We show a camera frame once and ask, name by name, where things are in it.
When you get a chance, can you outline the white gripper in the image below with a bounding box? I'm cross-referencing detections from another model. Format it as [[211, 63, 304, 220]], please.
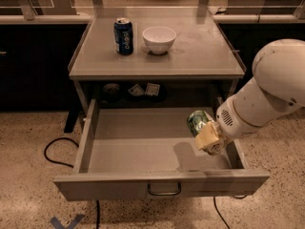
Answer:
[[194, 96, 258, 151]]

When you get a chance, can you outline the green soda can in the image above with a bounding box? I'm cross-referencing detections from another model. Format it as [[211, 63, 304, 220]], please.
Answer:
[[186, 109, 227, 156]]

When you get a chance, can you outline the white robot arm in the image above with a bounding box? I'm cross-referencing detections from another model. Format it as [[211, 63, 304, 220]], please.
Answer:
[[194, 39, 305, 155]]

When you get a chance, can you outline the grey open top drawer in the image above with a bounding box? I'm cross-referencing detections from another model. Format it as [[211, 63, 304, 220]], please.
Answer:
[[54, 100, 270, 200]]

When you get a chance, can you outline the blue Pepsi can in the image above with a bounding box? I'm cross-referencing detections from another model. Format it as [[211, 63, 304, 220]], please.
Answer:
[[113, 17, 133, 55]]

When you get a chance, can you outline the grey cabinet table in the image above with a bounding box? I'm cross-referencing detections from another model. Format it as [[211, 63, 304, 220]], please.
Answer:
[[67, 6, 247, 115]]

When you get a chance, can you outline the white paper packet right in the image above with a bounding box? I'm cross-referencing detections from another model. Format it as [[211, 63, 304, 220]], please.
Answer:
[[146, 83, 160, 96]]

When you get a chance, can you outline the white paper packet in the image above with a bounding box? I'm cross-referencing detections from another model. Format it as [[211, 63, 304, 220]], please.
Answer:
[[146, 83, 160, 96], [128, 84, 145, 96]]

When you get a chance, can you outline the white paper packet left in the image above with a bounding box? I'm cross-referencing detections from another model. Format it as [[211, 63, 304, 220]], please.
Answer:
[[128, 84, 145, 96]]

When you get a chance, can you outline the dark round object in shelf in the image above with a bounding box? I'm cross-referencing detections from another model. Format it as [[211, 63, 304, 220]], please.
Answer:
[[102, 83, 120, 100]]

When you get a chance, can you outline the white ceramic bowl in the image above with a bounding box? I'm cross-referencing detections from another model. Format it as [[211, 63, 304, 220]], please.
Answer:
[[142, 27, 176, 54]]

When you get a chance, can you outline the black floor cable right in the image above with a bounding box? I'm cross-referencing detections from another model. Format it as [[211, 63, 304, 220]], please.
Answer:
[[213, 196, 232, 229]]

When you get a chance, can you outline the black floor cable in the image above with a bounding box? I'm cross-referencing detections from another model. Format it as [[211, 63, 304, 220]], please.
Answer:
[[43, 136, 80, 169], [213, 196, 232, 229]]

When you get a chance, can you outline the metal drawer handle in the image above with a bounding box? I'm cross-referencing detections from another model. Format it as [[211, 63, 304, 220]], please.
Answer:
[[147, 183, 182, 197]]

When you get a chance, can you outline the black cable under drawer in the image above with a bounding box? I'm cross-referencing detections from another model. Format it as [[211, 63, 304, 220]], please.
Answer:
[[95, 200, 101, 229]]

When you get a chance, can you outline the black floor cable left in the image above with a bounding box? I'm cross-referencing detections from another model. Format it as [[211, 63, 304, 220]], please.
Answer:
[[43, 136, 80, 169]]

